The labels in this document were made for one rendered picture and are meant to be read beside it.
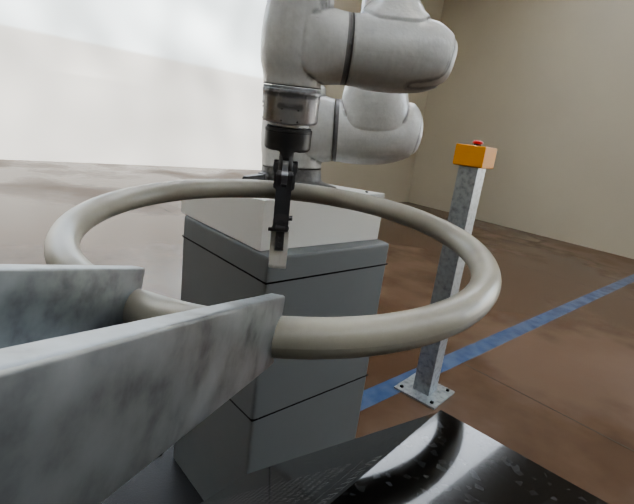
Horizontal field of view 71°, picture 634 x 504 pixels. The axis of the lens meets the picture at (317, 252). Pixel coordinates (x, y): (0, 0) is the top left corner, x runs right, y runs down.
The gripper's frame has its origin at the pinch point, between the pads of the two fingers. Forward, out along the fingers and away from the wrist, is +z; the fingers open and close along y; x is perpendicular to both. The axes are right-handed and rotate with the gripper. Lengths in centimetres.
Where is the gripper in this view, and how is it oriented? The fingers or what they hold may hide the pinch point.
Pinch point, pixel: (279, 244)
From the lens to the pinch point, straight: 78.2
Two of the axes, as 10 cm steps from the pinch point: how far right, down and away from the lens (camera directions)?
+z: -1.1, 9.3, 3.4
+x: 9.9, 0.9, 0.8
